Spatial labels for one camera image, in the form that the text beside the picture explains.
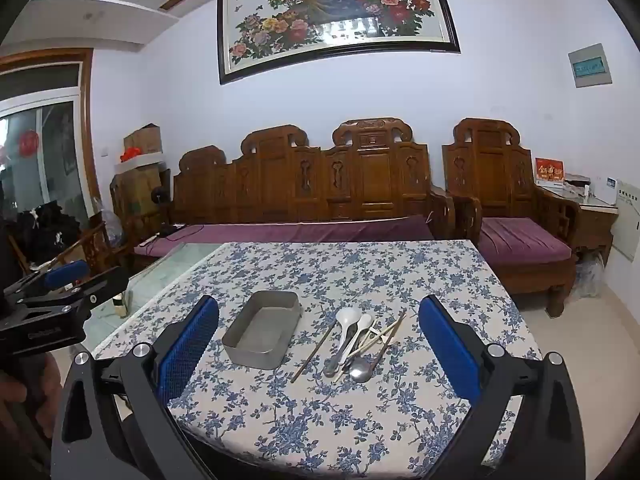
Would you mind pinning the red plastic item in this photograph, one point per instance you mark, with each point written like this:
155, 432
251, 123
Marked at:
131, 155

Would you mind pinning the metal fork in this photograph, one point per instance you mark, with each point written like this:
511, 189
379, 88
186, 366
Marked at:
331, 366

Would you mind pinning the framed peacock flower painting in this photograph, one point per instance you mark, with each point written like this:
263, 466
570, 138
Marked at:
335, 15

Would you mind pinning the metal tray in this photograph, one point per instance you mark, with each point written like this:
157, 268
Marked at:
260, 330

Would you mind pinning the person's left hand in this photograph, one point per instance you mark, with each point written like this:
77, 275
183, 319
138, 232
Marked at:
22, 400

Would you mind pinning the clear plastic bag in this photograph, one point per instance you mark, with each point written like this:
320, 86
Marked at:
590, 275

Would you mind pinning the red desk calendar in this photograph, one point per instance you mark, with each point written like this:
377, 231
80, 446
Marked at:
549, 172

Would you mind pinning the large cardboard box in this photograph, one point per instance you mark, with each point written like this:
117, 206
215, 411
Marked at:
137, 187

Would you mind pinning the blue floral tablecloth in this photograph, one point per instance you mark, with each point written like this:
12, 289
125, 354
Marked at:
325, 270

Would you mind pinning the small white spoon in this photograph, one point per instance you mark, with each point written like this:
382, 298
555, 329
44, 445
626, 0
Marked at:
365, 321

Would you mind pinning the small cardboard box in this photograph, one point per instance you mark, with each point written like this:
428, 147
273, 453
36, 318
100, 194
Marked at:
145, 142

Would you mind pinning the carved wooden sofa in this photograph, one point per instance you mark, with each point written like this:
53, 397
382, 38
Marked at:
350, 175

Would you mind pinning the crumpled plastic bag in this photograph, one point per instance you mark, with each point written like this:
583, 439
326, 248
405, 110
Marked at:
115, 230

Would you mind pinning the wooden chair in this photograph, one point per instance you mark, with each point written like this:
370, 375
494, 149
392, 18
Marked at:
95, 245

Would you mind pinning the black bags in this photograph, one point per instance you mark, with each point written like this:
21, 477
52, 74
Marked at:
50, 230

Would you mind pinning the long purple sofa cushion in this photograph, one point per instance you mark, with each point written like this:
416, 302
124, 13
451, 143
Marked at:
300, 234

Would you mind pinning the small black fan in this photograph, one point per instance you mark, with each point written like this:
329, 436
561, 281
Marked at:
160, 195

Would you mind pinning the white wall panel door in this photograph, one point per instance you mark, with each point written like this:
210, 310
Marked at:
627, 230

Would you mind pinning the wall electrical box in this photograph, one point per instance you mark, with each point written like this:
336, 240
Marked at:
590, 66

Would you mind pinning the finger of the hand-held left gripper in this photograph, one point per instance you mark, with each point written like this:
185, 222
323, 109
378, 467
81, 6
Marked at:
100, 285
65, 273

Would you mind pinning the wooden side table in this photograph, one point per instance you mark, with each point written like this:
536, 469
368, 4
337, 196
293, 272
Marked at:
592, 220

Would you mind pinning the white box device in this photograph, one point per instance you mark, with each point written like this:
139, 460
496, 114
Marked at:
611, 191

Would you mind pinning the plain metal spoon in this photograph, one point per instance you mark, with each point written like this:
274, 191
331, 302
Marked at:
360, 370

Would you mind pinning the carved wooden armchair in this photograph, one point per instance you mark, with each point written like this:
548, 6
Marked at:
492, 170

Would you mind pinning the square purple seat cushion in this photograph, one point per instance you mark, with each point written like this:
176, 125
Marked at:
520, 240

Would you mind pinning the wooden door frame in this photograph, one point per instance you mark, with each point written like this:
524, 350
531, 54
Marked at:
87, 125

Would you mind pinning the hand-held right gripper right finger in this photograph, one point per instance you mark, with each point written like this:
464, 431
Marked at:
450, 350

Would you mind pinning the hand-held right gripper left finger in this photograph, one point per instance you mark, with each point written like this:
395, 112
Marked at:
187, 350

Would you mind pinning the dark brown chopstick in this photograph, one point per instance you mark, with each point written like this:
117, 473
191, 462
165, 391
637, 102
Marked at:
315, 350

